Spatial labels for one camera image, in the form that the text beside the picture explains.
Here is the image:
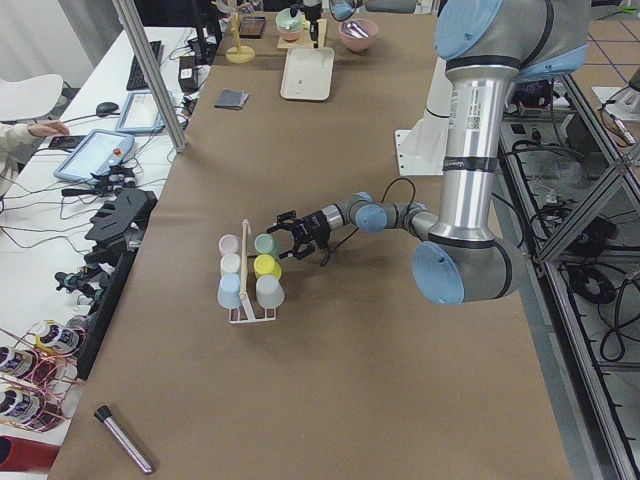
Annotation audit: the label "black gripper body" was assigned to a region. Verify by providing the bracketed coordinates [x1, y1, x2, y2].
[303, 3, 322, 29]
[275, 210, 331, 250]

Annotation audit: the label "green cup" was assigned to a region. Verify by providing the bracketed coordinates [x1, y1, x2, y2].
[254, 233, 279, 258]

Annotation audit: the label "cream rabbit tray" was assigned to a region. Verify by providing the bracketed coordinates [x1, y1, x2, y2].
[280, 47, 335, 102]

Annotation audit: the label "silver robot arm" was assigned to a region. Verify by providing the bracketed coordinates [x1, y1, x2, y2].
[274, 1, 591, 305]
[289, 0, 446, 48]

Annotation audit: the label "yellow cup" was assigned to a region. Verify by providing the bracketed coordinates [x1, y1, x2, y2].
[253, 254, 282, 280]

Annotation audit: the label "pale blue cup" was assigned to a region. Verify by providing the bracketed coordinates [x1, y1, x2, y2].
[256, 274, 285, 309]

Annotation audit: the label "pink cup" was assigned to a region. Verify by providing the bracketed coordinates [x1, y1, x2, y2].
[218, 234, 242, 256]

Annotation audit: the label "cream white cup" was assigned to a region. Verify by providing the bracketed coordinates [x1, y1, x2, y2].
[219, 253, 242, 277]

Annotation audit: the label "white cup rack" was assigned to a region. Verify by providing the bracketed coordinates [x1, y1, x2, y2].
[228, 219, 277, 325]

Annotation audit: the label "light blue cup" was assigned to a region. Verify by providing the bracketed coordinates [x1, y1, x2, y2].
[217, 273, 242, 310]

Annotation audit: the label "wooden cutting board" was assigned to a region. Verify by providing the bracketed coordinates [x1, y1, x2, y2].
[276, 19, 327, 50]

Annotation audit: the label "stacked green bowls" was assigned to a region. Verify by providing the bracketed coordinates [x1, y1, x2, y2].
[275, 7, 303, 42]

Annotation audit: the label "metal ice scoop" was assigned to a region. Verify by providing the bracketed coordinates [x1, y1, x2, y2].
[341, 20, 369, 39]

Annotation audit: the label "pink bowl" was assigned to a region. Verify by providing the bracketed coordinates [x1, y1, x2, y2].
[339, 18, 379, 52]

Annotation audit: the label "wooden mug tree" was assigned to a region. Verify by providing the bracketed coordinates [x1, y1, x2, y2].
[211, 0, 255, 64]

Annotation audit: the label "grey folded cloth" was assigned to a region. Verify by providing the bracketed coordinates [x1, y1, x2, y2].
[215, 89, 249, 110]

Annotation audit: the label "black keyboard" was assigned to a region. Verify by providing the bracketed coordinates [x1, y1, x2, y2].
[125, 39, 165, 92]

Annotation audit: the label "upper blue teach pendant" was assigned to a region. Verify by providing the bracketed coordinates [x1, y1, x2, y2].
[115, 90, 164, 135]

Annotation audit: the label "blue teach pendant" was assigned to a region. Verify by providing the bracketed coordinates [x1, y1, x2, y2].
[115, 90, 164, 135]
[53, 129, 135, 182]

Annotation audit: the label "lower blue teach pendant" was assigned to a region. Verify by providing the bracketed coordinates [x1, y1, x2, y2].
[53, 129, 135, 182]

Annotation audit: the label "black computer mouse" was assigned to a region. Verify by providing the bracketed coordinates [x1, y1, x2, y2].
[95, 101, 119, 118]

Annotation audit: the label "black marker tube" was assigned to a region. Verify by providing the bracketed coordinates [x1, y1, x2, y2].
[94, 405, 155, 475]

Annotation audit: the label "white camera post base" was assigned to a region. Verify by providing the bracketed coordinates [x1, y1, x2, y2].
[395, 57, 452, 176]

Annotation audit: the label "aluminium frame post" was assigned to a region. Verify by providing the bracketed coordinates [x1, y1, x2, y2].
[112, 0, 187, 153]

